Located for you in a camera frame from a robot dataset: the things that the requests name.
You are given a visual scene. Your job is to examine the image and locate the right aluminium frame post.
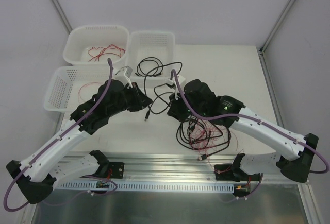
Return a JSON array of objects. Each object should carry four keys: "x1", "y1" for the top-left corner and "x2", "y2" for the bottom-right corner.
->
[{"x1": 259, "y1": 0, "x2": 297, "y2": 55}]

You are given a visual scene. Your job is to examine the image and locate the white solid plastic tub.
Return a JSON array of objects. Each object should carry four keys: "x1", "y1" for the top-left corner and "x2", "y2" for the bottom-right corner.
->
[{"x1": 62, "y1": 25, "x2": 129, "y2": 65}]

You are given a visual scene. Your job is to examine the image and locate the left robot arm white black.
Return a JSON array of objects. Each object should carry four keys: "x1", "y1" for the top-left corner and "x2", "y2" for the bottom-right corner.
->
[{"x1": 6, "y1": 80, "x2": 152, "y2": 204}]

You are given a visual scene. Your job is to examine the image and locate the white perforated rectangular basket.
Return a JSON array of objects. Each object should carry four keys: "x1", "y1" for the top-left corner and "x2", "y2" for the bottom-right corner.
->
[{"x1": 125, "y1": 31, "x2": 179, "y2": 91}]

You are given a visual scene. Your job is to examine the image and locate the aluminium frame post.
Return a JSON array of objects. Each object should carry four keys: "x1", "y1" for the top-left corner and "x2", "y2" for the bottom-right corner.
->
[
  {"x1": 50, "y1": 0, "x2": 73, "y2": 34},
  {"x1": 259, "y1": 0, "x2": 297, "y2": 55}
]

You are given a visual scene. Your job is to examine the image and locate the thin red wire in basket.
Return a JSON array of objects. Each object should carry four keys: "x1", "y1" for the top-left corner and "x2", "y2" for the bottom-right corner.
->
[{"x1": 78, "y1": 82, "x2": 104, "y2": 101}]

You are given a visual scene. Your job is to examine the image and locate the white slotted basket front left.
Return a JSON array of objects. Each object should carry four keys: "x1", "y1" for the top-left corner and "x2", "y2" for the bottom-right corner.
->
[{"x1": 43, "y1": 65, "x2": 110, "y2": 113}]

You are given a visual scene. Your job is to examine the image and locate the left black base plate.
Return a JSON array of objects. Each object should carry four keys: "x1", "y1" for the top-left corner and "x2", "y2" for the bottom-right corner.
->
[{"x1": 78, "y1": 161, "x2": 125, "y2": 179}]

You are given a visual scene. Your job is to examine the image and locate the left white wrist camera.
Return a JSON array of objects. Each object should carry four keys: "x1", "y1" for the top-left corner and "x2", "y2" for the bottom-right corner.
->
[{"x1": 114, "y1": 66, "x2": 133, "y2": 88}]

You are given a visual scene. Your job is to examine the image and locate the aluminium mounting rail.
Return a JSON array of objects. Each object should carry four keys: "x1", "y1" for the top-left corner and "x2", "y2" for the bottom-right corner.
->
[{"x1": 33, "y1": 151, "x2": 310, "y2": 183}]

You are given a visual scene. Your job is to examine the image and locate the left aluminium frame post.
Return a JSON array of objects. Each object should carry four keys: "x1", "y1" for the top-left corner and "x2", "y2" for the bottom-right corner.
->
[{"x1": 50, "y1": 0, "x2": 73, "y2": 34}]

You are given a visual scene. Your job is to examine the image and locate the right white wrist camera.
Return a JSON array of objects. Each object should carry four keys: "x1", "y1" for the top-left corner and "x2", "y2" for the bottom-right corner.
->
[{"x1": 166, "y1": 75, "x2": 186, "y2": 100}]

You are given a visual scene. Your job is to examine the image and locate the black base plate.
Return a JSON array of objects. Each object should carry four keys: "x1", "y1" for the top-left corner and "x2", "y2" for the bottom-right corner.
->
[
  {"x1": 214, "y1": 164, "x2": 235, "y2": 181},
  {"x1": 78, "y1": 161, "x2": 125, "y2": 179}
]

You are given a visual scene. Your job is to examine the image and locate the white slotted cable duct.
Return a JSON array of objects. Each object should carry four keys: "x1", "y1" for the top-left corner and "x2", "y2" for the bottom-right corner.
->
[{"x1": 57, "y1": 179, "x2": 234, "y2": 194}]

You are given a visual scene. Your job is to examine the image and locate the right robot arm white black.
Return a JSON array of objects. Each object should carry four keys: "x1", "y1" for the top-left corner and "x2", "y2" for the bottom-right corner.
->
[{"x1": 166, "y1": 79, "x2": 318, "y2": 183}]

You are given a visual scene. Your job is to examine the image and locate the black cables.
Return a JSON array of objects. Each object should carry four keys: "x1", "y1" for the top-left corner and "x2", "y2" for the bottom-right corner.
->
[{"x1": 176, "y1": 115, "x2": 232, "y2": 161}]

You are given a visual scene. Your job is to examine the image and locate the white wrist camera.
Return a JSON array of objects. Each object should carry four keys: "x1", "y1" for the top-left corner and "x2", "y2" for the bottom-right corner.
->
[
  {"x1": 114, "y1": 66, "x2": 133, "y2": 88},
  {"x1": 166, "y1": 75, "x2": 186, "y2": 100}
]

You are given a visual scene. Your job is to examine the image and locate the black USB cable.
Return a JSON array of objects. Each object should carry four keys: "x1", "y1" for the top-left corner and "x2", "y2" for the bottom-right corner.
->
[{"x1": 135, "y1": 58, "x2": 184, "y2": 122}]

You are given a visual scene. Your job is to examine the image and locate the thick red wire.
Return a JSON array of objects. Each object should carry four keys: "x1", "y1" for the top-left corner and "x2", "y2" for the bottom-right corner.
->
[{"x1": 87, "y1": 44, "x2": 126, "y2": 62}]

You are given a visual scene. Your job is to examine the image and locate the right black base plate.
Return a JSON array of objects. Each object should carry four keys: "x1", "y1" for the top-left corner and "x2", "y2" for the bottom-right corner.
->
[{"x1": 214, "y1": 164, "x2": 235, "y2": 181}]

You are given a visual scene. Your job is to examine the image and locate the tangled thin red wires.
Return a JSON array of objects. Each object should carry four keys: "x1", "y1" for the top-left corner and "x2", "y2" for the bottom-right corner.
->
[{"x1": 188, "y1": 120, "x2": 240, "y2": 168}]

